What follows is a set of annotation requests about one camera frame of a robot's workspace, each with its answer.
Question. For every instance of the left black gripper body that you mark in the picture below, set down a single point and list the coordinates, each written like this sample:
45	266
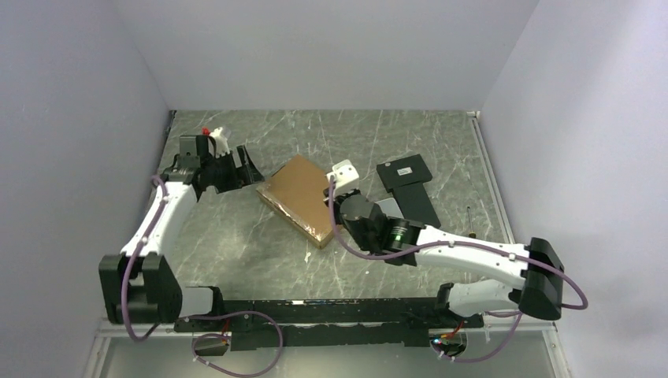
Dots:
228	176

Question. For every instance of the brown cardboard express box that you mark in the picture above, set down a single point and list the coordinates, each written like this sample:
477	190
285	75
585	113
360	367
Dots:
296	192

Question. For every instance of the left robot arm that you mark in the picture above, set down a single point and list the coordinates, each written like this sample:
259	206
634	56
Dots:
138	284

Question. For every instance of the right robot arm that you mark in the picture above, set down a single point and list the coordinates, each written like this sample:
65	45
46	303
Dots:
526	277

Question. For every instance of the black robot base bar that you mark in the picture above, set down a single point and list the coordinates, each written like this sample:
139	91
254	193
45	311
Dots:
257	324

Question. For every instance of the black square box with label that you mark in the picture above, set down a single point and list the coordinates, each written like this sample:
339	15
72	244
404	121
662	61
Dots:
404	171

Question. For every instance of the black flat rectangular box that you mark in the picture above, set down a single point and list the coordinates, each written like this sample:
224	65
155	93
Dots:
415	204

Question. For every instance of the white rounded power bank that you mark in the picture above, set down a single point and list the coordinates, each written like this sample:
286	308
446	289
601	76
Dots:
390	208

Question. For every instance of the yellow black screwdriver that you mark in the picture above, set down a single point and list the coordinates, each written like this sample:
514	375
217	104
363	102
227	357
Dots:
471	231

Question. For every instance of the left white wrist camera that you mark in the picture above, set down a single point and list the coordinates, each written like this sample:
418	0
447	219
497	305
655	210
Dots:
218	139

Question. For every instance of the aluminium frame rail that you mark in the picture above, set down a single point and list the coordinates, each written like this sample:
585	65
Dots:
236	242

